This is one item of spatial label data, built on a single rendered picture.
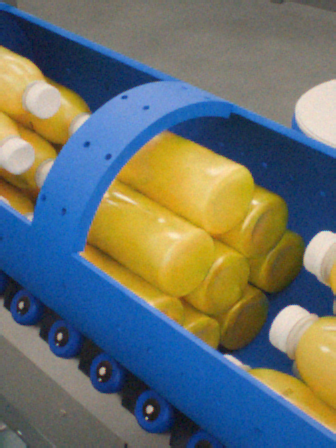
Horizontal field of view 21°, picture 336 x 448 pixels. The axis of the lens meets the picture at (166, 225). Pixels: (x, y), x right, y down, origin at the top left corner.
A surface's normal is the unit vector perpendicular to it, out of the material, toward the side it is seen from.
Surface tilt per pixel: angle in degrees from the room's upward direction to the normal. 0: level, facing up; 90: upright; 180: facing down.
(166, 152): 32
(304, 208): 87
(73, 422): 70
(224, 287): 88
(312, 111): 0
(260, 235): 88
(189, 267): 88
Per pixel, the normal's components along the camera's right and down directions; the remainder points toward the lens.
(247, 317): 0.65, 0.43
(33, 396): -0.71, 0.07
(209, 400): -0.75, 0.40
